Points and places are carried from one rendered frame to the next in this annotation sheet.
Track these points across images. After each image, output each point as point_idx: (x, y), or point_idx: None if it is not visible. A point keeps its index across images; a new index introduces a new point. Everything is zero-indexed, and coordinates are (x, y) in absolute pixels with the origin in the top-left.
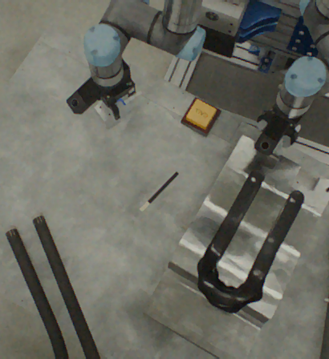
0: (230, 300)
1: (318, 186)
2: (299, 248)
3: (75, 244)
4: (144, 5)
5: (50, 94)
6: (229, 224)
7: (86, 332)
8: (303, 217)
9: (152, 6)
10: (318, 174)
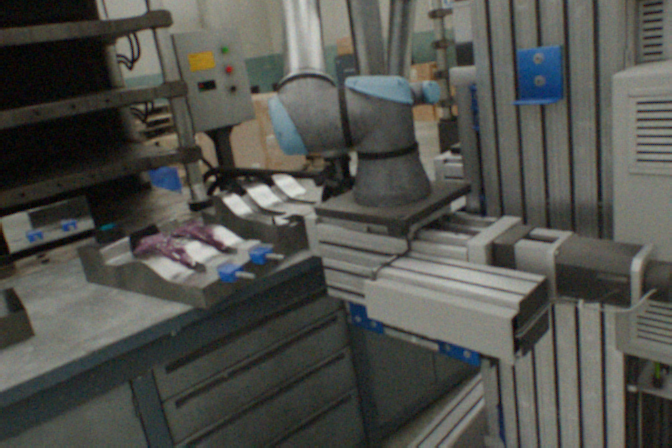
0: None
1: (281, 220)
2: (244, 217)
3: None
4: (418, 86)
5: (434, 178)
6: (286, 199)
7: (267, 170)
8: (264, 217)
9: (417, 89)
10: (301, 254)
